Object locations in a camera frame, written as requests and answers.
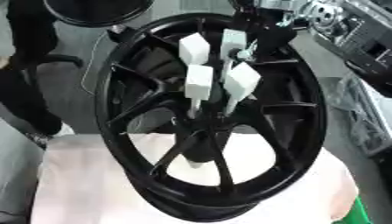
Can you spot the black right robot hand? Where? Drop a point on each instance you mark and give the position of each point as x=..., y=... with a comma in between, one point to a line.
x=275, y=35

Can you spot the white pin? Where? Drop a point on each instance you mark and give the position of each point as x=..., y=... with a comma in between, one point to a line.
x=233, y=39
x=242, y=80
x=199, y=81
x=194, y=48

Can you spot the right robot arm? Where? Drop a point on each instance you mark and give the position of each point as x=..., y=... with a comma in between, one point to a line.
x=365, y=43

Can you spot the black spoked wheel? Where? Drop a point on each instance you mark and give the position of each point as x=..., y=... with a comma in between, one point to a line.
x=286, y=87

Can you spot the clear plastic bag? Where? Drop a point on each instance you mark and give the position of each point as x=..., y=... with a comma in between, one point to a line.
x=360, y=113

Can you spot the black round object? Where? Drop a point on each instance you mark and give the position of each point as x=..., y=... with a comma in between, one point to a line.
x=97, y=13

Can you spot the green object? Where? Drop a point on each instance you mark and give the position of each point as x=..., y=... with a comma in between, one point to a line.
x=354, y=214

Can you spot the person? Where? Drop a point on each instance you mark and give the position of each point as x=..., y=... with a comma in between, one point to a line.
x=28, y=87

